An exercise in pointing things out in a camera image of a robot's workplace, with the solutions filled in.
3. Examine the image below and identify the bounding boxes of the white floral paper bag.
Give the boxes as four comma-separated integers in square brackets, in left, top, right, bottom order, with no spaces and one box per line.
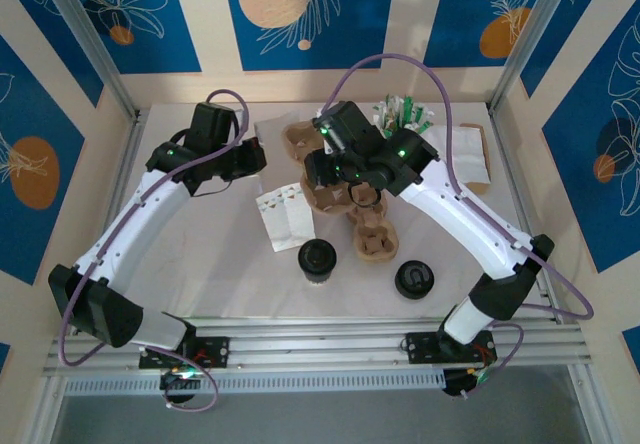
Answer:
[253,118,315,254]

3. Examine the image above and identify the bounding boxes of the black lidded coffee cup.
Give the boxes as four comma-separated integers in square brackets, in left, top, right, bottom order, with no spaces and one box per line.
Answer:
[393,259,434,302]
[296,238,339,287]

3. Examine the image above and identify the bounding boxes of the green white sachet bundle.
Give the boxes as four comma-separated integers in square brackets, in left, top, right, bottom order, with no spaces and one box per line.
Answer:
[372,92,435,135]

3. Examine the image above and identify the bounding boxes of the white napkin stack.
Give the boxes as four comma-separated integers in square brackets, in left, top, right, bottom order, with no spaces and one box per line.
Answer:
[423,124,490,186]

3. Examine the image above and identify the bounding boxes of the brown cardboard tray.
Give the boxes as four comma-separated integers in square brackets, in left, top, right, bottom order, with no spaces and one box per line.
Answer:
[457,121,494,196]

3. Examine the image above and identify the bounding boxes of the black left base electronics box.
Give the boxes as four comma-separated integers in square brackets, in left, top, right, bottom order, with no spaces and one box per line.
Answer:
[159,366,204,405]

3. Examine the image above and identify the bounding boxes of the black base electronics box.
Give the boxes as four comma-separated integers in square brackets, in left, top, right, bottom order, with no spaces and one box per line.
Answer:
[159,366,204,405]
[442,366,494,401]

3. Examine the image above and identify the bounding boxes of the black right base electronics box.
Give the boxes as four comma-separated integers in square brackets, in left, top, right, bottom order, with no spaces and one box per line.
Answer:
[442,366,494,401]

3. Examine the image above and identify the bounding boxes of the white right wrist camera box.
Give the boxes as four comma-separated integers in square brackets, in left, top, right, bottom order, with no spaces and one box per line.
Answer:
[313,106,337,156]

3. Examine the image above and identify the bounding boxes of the thin black left wrist cable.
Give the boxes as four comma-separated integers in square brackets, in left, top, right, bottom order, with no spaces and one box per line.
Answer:
[192,171,236,199]

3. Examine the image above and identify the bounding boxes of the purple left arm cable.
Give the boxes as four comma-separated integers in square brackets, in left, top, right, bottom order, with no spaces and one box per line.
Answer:
[58,88,251,411]

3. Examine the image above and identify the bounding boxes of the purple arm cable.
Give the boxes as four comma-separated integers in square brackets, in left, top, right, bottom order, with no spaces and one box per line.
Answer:
[327,53,595,400]
[58,88,251,411]

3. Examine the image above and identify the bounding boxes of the aluminium side rail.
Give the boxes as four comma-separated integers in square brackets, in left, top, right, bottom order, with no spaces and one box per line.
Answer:
[489,108,566,325]
[69,109,149,335]

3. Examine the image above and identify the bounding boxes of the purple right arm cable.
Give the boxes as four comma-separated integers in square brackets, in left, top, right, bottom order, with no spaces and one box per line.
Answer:
[327,53,595,400]

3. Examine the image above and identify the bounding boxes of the aluminium frame post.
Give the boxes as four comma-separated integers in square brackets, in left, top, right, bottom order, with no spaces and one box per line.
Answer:
[35,0,144,120]
[487,0,584,115]

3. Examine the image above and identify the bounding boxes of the wide aluminium base rail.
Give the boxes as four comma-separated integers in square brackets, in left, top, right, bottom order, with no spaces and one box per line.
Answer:
[42,316,594,379]

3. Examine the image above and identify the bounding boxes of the grey slotted cable duct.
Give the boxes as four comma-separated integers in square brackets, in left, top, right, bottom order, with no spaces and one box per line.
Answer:
[63,371,447,398]

